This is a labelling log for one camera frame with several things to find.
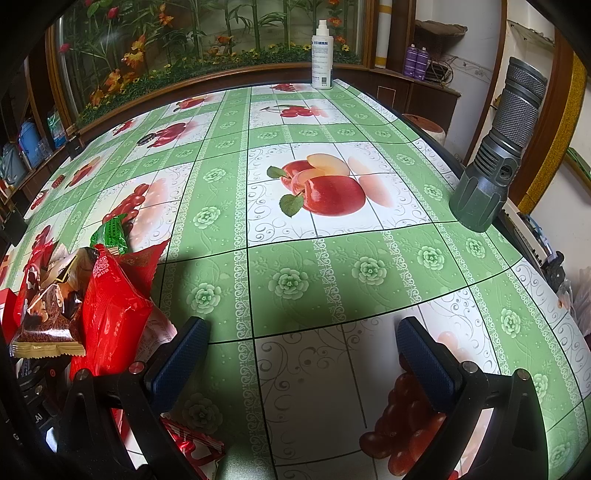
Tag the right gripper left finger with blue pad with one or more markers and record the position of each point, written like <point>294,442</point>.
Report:
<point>171,365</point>

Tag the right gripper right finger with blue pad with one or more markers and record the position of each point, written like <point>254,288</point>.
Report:
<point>431,362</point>

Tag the bright red snack packet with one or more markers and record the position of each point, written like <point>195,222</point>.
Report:
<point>120,322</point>

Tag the brown chocolate snack packet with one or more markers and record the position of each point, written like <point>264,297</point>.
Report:
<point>49,306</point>

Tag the green candy wrapper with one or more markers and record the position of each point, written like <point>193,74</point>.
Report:
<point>111,236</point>

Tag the red gift box tray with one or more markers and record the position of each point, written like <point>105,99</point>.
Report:
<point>9,323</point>

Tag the dark green flashlight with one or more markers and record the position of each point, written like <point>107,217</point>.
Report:
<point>483,187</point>

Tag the blue thermos jug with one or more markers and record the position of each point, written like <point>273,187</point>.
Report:
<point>30,143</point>

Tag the purple bottle right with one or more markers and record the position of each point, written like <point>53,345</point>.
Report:
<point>422,64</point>

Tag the purple bottle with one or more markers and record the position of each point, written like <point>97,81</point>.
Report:
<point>422,64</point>
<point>410,63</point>

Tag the purple bottle left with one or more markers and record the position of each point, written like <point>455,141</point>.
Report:
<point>410,63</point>

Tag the white spray bottle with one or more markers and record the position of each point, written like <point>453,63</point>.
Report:
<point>322,51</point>

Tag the floral glass wall panel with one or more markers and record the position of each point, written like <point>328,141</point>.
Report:
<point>113,52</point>

